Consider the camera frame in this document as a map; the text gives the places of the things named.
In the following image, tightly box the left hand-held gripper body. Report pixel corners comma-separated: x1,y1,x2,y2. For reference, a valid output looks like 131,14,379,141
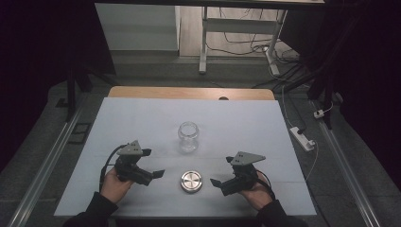
113,139,156,187

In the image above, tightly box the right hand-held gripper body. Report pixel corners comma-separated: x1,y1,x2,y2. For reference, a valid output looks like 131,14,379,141
219,150,267,197

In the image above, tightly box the silver metal jar lid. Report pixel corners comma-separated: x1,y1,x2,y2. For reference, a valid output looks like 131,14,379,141
180,169,203,194

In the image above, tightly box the clear glass jar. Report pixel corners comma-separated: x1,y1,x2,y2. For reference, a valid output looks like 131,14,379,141
177,121,201,154

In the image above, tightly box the person's left hand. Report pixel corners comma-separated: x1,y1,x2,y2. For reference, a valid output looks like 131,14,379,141
99,166,135,204

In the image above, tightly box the person's right hand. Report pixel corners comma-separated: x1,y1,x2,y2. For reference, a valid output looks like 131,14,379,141
239,171,274,212

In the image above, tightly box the white board table cover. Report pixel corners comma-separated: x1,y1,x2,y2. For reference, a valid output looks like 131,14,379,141
53,96,317,218

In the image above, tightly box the white power strip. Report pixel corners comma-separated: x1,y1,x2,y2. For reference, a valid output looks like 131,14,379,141
288,126,316,152

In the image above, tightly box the wooden table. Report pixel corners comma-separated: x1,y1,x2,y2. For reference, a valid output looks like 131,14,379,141
107,85,276,102

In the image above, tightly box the black metal stand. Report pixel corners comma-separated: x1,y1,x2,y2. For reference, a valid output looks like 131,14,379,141
56,62,116,122
273,12,360,131

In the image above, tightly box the white cabinet panel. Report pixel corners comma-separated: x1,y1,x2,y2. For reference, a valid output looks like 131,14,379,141
94,3,182,51

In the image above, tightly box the black curtain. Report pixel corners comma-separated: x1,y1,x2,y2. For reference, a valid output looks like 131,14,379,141
280,0,401,190
0,0,116,173

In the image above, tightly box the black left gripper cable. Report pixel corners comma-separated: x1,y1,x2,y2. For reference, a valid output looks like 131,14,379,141
98,144,129,192

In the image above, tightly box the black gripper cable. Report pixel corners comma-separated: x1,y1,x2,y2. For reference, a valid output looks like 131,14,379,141
254,169,277,201
98,144,129,192

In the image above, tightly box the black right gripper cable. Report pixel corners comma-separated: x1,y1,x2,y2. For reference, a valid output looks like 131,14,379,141
254,169,277,201

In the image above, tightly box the black rectangular floor bracket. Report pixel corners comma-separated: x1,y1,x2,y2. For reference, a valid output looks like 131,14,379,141
68,122,93,146

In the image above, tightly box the black plug with cable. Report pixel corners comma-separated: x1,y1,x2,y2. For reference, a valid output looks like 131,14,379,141
283,91,307,135

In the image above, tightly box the white power strip cable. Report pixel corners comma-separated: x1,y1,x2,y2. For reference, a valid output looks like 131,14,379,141
305,140,320,183

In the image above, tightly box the aluminium floor rail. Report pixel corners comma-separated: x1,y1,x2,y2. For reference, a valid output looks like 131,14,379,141
311,100,381,227
6,103,84,227

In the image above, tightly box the bundle of black floor cables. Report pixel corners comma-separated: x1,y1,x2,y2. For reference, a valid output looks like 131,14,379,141
206,8,305,91

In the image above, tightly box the white desk frame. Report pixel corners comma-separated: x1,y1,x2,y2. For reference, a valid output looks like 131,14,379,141
198,6,288,77

